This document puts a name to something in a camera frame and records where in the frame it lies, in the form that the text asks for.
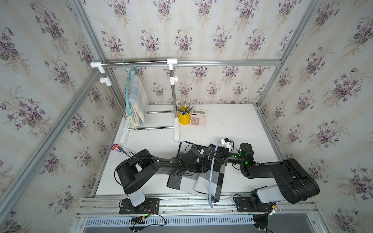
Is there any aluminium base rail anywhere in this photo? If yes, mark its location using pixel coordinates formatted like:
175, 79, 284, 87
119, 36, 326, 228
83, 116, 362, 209
68, 194, 328, 233

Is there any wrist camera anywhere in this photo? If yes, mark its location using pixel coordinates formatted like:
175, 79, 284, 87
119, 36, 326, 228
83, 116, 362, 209
220, 138, 234, 150
191, 145, 204, 157

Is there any yellow pencil cup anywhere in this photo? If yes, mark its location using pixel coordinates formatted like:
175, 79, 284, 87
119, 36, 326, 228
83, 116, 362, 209
178, 112, 191, 125

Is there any black white checkered scarf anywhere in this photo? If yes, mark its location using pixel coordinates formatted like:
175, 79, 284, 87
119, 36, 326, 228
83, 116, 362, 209
166, 141, 227, 203

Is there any bundle of pencils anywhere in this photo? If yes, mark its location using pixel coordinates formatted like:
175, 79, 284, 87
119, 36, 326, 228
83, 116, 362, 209
176, 100, 194, 116

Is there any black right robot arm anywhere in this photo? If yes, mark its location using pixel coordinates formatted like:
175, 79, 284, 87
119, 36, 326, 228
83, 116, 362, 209
209, 143, 320, 206

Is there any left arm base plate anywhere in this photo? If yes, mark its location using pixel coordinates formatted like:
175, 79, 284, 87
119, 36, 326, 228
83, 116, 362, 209
119, 198, 160, 215

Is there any blue cream plaid scarf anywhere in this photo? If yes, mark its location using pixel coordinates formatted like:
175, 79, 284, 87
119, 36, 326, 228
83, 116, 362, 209
126, 75, 149, 128

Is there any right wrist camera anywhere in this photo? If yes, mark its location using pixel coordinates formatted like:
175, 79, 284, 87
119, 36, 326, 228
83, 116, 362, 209
220, 138, 234, 150

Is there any white metal clothes rack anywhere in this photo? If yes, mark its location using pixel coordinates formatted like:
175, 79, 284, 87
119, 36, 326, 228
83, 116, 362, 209
90, 58, 180, 142

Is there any pink calculator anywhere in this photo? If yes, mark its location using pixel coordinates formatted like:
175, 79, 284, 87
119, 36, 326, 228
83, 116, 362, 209
190, 108, 207, 127

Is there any teal plastic hanger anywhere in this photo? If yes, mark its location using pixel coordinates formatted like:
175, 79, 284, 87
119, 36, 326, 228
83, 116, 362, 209
122, 60, 138, 116

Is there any light blue plastic hanger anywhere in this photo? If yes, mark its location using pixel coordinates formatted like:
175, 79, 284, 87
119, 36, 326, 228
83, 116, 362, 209
208, 139, 223, 209

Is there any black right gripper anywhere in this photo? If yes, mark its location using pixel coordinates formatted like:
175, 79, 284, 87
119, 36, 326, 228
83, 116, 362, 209
209, 150, 245, 166

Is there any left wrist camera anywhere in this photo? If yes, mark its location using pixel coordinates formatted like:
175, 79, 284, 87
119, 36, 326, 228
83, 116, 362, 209
191, 145, 204, 157

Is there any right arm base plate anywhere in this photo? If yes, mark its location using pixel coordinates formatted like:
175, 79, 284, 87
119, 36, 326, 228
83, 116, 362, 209
233, 188, 276, 213

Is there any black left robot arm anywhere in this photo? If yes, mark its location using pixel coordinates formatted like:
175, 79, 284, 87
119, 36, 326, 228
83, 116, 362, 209
114, 144, 211, 208

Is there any red blue white packet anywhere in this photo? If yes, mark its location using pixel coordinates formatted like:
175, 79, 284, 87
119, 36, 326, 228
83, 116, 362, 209
111, 144, 136, 158

